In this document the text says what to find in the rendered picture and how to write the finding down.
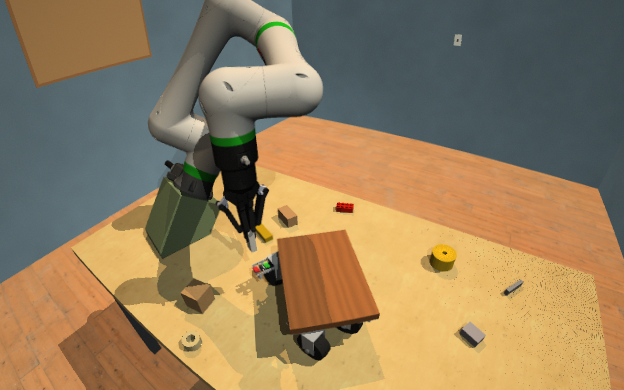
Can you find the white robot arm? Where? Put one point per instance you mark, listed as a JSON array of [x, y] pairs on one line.
[[231, 98]]

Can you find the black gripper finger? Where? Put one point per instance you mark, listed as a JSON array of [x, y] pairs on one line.
[[244, 227], [258, 210]]

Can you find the grey rectangular bar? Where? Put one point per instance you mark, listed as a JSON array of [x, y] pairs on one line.
[[513, 287]]

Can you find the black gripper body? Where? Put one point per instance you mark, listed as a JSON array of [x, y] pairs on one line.
[[235, 181]]

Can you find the wooden dolly with caster wheels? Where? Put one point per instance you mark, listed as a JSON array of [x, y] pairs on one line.
[[324, 287]]

